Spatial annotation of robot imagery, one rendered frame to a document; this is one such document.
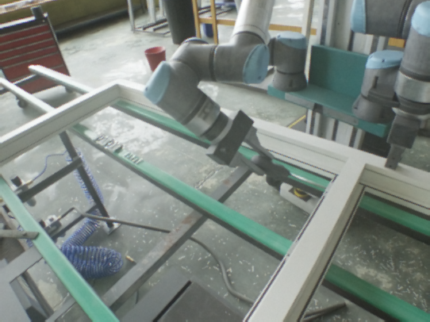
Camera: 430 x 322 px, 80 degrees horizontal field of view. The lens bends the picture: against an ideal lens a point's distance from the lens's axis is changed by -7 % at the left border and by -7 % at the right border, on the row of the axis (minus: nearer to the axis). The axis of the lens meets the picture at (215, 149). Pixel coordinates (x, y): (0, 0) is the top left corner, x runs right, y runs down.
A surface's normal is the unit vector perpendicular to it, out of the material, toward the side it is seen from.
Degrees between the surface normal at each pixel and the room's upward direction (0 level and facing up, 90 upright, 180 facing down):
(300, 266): 0
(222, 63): 70
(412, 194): 90
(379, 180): 90
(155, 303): 0
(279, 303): 0
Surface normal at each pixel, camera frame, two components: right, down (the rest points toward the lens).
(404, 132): -0.62, 0.53
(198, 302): -0.10, -0.79
